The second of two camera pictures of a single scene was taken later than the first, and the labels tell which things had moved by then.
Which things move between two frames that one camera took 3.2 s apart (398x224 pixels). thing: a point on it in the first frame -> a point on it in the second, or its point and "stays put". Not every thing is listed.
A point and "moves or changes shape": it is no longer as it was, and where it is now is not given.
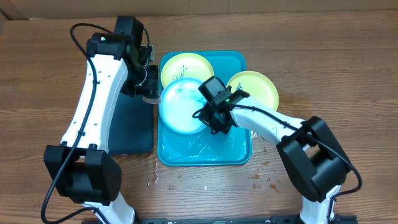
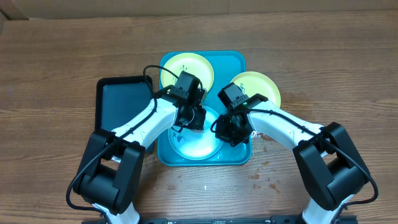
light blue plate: [180, 100] moves or changes shape
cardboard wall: [33, 9] stays put
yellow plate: [188, 65] stays put
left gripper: [153, 84] -> [198, 123]
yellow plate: [259, 88] stays put
